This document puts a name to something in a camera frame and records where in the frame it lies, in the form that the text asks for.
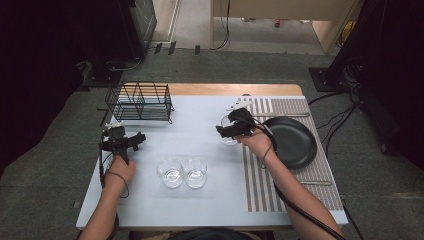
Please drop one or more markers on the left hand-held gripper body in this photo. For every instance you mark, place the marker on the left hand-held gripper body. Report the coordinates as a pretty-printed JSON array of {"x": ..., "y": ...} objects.
[{"x": 116, "y": 141}]

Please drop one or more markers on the person's right hand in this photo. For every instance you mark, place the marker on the person's right hand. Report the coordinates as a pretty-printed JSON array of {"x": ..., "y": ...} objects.
[{"x": 258, "y": 143}]

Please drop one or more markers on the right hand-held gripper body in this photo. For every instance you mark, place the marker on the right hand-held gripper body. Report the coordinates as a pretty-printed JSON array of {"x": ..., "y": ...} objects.
[{"x": 241, "y": 121}]

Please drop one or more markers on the silver metal utensil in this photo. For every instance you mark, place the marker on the silver metal utensil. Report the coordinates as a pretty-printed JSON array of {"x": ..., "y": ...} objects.
[
  {"x": 283, "y": 115},
  {"x": 316, "y": 182}
]

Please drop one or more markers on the black curtain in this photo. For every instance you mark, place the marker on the black curtain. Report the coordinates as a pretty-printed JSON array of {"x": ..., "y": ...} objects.
[
  {"x": 43, "y": 66},
  {"x": 393, "y": 66}
]

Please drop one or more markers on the black round plate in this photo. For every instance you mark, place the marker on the black round plate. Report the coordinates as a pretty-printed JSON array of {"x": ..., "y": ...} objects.
[{"x": 293, "y": 143}]

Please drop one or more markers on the person's left hand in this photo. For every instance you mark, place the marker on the person's left hand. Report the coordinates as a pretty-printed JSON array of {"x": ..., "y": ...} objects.
[{"x": 120, "y": 171}]

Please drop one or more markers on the light wooden desk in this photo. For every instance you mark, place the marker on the light wooden desk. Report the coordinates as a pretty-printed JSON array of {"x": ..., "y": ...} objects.
[{"x": 283, "y": 8}]

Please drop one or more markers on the black stand base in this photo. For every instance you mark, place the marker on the black stand base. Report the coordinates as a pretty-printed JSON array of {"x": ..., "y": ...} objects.
[{"x": 328, "y": 80}]

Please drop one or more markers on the person's dark clothing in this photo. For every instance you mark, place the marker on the person's dark clothing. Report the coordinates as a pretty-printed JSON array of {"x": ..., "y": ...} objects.
[{"x": 206, "y": 235}]

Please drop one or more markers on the clear glass cup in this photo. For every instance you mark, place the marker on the clear glass cup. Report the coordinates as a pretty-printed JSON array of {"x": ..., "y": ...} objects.
[
  {"x": 229, "y": 140},
  {"x": 170, "y": 173},
  {"x": 195, "y": 173}
]

